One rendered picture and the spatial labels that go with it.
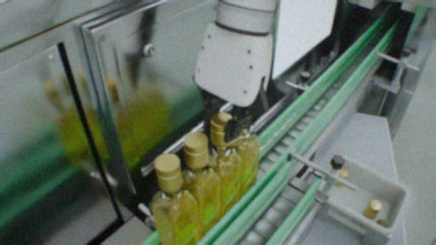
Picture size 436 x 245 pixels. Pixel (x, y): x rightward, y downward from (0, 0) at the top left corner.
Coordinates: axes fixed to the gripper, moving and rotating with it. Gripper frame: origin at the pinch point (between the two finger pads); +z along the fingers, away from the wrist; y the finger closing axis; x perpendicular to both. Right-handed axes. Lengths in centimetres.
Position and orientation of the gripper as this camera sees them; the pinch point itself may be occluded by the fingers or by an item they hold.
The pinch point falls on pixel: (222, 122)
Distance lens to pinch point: 50.7
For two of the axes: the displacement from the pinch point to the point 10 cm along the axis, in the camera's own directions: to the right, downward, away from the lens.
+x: 6.2, -2.8, 7.4
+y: 7.7, 4.2, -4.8
